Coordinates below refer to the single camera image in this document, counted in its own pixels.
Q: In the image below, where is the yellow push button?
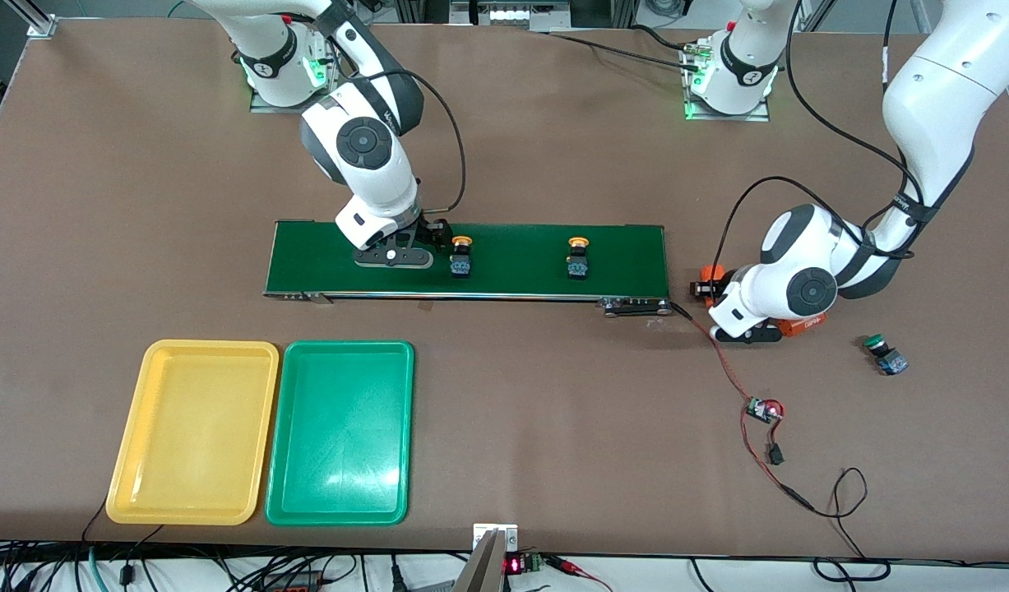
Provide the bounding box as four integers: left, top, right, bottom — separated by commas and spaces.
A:
447, 235, 475, 279
565, 236, 594, 282

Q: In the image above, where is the green push button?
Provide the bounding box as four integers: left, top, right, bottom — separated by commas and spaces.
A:
862, 333, 910, 377

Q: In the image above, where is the green conveyor belt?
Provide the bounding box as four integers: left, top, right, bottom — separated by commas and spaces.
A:
262, 220, 673, 318

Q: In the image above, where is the green plastic tray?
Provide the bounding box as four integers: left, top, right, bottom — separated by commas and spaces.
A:
264, 340, 415, 527

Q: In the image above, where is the red clip lead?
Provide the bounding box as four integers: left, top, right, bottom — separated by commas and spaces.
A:
545, 555, 616, 592

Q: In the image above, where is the yellow plastic tray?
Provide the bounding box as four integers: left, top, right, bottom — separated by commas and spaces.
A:
105, 339, 280, 526

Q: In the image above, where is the orange power strip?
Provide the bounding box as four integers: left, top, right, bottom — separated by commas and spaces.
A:
262, 570, 328, 592

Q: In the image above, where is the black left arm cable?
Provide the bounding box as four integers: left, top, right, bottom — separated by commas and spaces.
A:
713, 0, 926, 274

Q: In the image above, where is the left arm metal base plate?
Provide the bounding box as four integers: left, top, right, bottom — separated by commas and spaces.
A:
683, 41, 772, 123

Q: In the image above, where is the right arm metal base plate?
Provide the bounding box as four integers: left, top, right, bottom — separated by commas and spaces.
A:
249, 23, 346, 114

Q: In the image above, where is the thin black looped cable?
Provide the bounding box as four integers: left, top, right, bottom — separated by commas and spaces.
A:
810, 467, 893, 583

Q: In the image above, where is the black cable across table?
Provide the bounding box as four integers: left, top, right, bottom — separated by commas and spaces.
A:
545, 30, 704, 72

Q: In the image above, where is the grey metal camera bracket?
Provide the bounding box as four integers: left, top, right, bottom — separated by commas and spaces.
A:
453, 524, 520, 592

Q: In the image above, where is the black cable with plug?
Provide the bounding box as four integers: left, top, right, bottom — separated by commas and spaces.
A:
118, 525, 166, 586

